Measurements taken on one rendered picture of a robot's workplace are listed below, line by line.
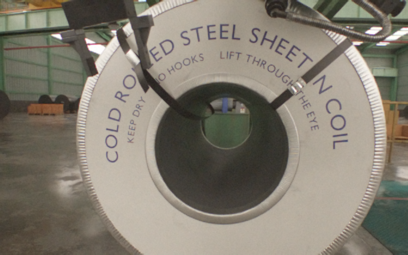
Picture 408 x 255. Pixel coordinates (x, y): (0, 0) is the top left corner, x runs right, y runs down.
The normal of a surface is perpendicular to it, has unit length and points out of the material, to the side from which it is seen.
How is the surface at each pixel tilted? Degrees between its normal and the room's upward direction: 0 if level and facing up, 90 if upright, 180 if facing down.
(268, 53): 90
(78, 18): 114
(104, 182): 90
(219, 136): 90
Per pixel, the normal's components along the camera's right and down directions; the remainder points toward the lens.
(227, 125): -0.12, 0.10
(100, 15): -0.09, 0.49
